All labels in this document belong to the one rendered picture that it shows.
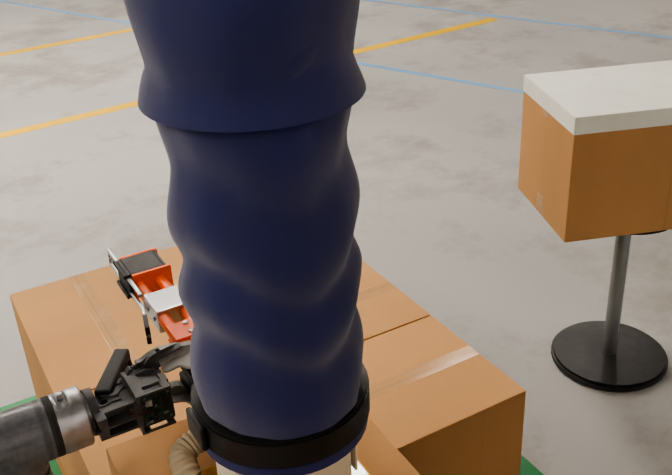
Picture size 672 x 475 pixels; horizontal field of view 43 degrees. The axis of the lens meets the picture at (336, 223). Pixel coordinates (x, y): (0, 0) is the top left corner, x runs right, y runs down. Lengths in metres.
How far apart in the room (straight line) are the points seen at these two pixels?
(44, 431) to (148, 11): 0.67
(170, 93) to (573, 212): 1.91
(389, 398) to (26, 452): 1.06
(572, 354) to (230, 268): 2.39
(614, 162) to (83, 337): 1.59
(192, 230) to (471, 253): 2.98
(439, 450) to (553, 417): 0.93
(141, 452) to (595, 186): 1.62
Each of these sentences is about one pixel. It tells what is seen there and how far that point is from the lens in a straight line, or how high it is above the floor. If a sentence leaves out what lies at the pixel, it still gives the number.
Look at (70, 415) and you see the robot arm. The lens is 1.29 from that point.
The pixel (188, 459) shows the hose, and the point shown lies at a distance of 1.30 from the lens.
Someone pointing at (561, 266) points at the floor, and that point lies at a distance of 3.76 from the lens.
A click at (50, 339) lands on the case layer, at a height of 0.54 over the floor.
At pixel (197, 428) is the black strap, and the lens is 1.06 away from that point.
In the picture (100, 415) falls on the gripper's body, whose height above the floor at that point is 1.10.
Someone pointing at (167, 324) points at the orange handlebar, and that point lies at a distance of 1.47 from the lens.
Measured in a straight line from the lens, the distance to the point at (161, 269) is 1.61.
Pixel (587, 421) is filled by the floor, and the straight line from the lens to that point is 2.95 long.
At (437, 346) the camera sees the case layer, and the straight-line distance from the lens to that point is 2.29.
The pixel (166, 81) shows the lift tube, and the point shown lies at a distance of 0.83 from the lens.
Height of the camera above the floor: 1.89
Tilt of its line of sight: 28 degrees down
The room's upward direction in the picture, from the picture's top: 3 degrees counter-clockwise
